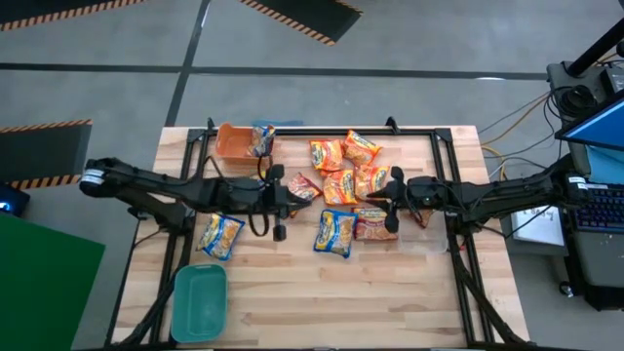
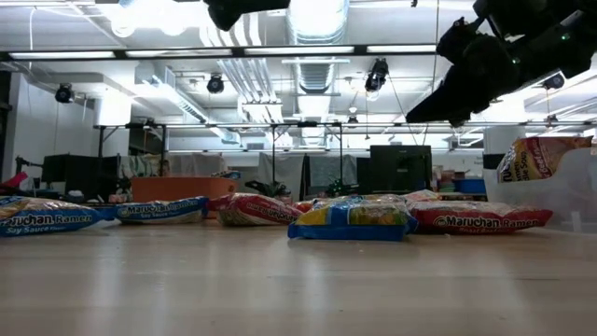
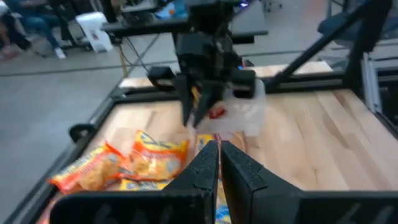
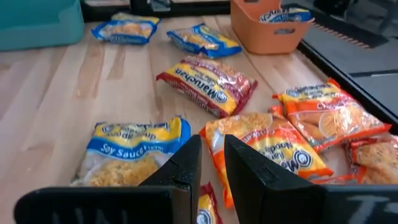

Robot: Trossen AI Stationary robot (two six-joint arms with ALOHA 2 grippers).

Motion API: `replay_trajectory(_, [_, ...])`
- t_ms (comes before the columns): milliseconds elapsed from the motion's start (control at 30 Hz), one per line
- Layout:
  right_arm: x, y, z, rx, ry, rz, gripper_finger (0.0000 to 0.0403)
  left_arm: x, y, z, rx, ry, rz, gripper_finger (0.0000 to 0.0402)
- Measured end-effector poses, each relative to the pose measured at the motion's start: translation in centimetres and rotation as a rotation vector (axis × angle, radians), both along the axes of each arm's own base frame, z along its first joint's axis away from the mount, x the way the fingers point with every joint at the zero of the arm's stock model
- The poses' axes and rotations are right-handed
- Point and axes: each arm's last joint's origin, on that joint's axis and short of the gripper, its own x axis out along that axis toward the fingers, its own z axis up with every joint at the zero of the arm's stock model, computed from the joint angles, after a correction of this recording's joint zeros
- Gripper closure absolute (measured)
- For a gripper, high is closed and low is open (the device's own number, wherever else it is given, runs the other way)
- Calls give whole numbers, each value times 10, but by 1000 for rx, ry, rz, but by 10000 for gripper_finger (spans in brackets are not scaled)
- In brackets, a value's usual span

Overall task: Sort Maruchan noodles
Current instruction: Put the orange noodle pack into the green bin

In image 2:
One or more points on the red roast beef ramen pack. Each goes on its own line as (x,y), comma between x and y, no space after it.
(476,221)
(252,210)
(536,158)

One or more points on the blue soy sauce ramen pack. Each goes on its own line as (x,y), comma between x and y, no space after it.
(228,175)
(354,219)
(46,219)
(163,212)

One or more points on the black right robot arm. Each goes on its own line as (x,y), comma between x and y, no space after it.
(541,51)

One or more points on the white pillar with black band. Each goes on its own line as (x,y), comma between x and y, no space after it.
(501,140)

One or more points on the black ceiling spotlight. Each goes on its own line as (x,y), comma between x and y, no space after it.
(64,93)
(553,82)
(215,85)
(377,77)

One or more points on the stacked coloured containers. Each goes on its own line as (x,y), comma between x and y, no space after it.
(447,184)

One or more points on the blue storage crate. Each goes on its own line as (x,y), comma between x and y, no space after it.
(470,186)

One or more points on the black computer monitor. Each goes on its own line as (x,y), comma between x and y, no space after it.
(401,168)

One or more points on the black beam with light strips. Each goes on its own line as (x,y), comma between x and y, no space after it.
(119,53)

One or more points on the dark hanging cloth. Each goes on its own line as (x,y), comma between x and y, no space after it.
(331,168)

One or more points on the clear plastic bin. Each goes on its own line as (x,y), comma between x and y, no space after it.
(559,205)

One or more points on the white hanging cloth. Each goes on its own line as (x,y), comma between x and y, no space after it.
(280,168)

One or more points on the small black desktop robot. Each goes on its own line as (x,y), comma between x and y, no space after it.
(268,189)

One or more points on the orange plastic bin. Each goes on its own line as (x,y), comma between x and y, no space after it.
(177,187)

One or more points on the dark desk monitors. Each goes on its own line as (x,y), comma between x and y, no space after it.
(70,175)

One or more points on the red padded bar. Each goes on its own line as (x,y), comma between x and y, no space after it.
(14,181)

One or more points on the ribbed silver ventilation duct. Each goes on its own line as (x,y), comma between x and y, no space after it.
(317,74)

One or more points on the black metal rack frame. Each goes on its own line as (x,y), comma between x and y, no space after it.
(140,125)

